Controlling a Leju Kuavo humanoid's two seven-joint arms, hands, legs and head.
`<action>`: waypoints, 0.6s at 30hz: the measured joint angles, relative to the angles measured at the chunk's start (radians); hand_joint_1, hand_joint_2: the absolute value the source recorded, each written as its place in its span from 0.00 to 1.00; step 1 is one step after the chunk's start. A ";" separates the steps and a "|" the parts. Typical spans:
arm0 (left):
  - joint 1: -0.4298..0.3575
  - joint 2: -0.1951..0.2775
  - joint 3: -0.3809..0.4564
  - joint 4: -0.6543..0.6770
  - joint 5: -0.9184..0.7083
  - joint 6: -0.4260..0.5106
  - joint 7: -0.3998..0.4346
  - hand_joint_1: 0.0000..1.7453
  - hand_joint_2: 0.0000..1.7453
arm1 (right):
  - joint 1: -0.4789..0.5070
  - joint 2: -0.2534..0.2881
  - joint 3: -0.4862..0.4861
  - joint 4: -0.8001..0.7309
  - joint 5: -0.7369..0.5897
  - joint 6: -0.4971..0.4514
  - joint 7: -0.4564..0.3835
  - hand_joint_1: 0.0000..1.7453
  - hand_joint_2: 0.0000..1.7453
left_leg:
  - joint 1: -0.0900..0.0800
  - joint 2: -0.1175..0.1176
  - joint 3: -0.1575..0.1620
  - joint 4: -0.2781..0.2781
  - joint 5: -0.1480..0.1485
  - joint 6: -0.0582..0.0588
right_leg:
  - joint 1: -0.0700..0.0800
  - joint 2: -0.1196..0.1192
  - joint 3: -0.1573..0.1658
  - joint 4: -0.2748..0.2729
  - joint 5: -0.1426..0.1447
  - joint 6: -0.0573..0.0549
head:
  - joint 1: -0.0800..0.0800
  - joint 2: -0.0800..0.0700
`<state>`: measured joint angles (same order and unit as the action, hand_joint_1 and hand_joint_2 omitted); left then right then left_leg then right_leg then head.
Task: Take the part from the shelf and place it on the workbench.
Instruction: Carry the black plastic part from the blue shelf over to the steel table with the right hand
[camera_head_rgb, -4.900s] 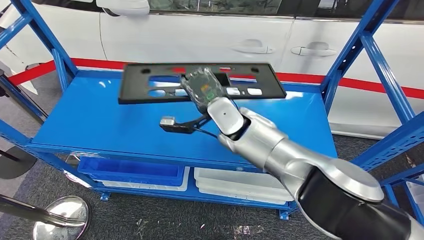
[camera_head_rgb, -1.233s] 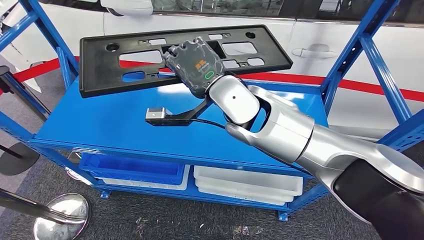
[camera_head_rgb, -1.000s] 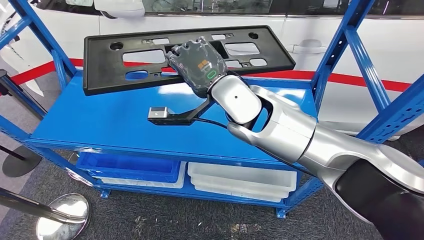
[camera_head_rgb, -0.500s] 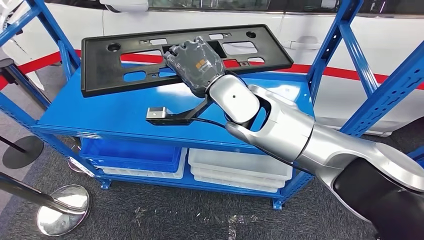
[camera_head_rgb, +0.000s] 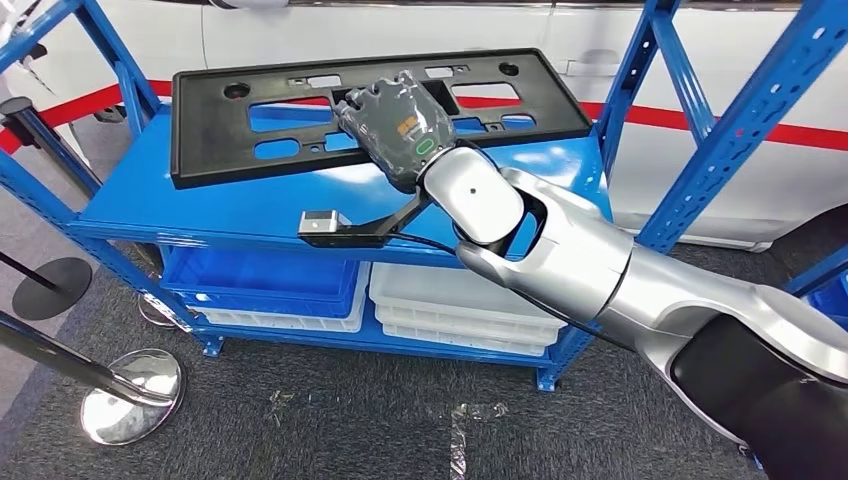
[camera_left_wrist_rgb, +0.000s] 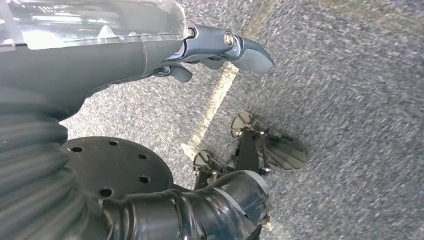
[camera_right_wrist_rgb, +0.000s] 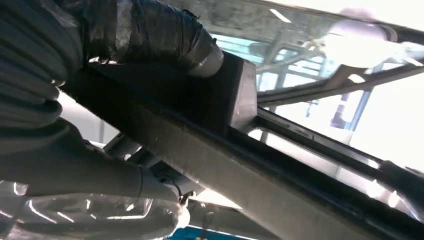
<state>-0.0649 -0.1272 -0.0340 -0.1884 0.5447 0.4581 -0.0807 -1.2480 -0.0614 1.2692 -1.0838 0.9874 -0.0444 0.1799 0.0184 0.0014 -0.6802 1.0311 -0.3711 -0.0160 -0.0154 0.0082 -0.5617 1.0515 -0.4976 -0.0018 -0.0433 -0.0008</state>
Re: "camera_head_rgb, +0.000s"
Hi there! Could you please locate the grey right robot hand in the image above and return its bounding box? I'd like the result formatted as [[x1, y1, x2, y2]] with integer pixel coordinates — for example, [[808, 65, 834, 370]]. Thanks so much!
[[331, 69, 458, 195]]

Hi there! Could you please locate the black plastic plate part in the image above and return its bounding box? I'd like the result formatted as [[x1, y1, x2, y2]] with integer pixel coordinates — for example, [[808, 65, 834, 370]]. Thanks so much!
[[170, 47, 594, 191]]

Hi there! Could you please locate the large blue metal shelf rack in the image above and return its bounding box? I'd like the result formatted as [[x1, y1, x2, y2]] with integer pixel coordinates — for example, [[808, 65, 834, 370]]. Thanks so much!
[[0, 0, 848, 393]]

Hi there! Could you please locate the small blue metal shelf rack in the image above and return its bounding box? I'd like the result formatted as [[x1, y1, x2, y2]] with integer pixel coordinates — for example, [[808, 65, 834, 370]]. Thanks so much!
[[783, 246, 848, 299]]

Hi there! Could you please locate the large blue plastic bin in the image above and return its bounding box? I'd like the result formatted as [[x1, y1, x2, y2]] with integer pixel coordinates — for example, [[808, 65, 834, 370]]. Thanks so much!
[[160, 246, 362, 319]]

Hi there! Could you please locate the small blue plastic bin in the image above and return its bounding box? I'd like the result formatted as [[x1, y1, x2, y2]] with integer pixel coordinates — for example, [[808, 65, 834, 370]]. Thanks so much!
[[804, 274, 848, 333]]

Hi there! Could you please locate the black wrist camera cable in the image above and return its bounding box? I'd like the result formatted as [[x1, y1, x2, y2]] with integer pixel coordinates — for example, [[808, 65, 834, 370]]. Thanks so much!
[[386, 230, 639, 354]]

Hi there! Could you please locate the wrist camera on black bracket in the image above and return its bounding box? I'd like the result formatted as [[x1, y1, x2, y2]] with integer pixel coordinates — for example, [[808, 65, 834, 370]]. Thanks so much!
[[297, 188, 432, 250]]

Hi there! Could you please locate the chrome stanchion post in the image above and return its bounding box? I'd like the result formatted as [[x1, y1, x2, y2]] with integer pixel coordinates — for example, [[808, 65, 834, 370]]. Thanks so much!
[[0, 309, 188, 447], [0, 96, 179, 331]]

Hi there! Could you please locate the black stanchion post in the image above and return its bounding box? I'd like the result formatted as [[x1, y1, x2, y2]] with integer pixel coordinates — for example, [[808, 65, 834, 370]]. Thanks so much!
[[0, 250, 94, 323]]

